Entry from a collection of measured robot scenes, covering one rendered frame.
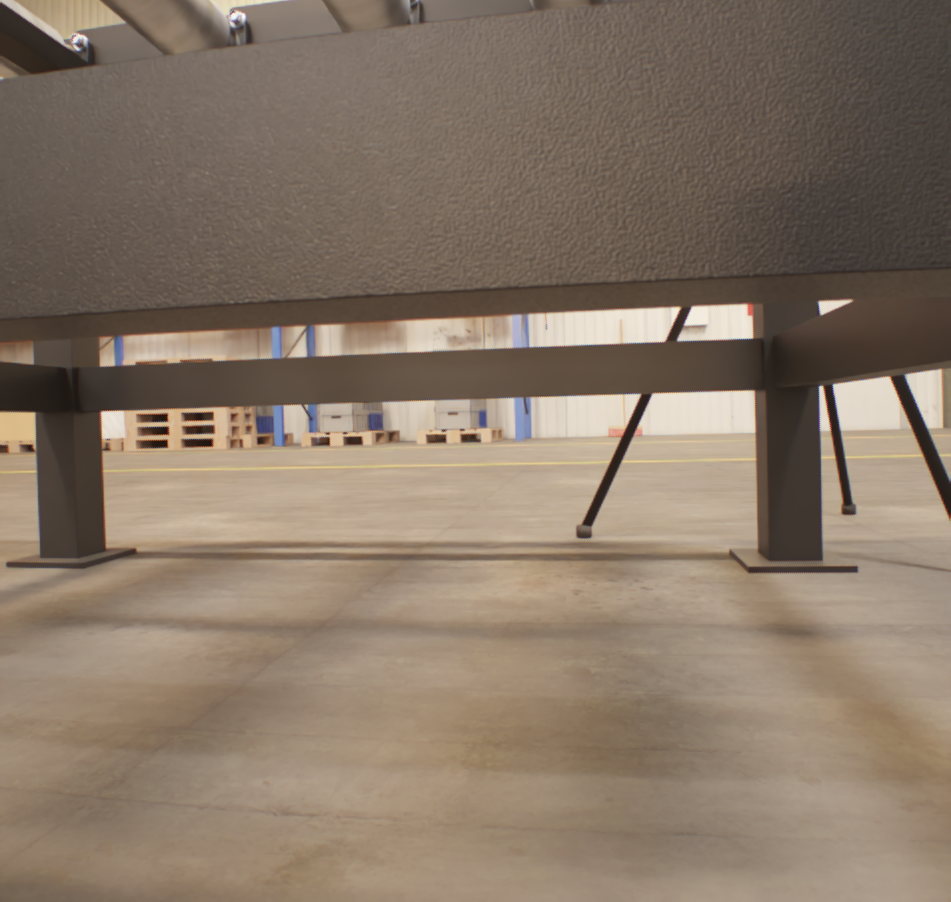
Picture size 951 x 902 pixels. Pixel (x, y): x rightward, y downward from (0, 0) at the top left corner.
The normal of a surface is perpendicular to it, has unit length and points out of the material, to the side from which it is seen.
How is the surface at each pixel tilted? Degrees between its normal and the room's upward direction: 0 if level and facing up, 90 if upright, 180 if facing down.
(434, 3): 90
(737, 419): 90
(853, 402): 90
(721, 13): 90
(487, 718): 0
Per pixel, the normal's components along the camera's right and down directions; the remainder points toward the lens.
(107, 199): -0.15, 0.01
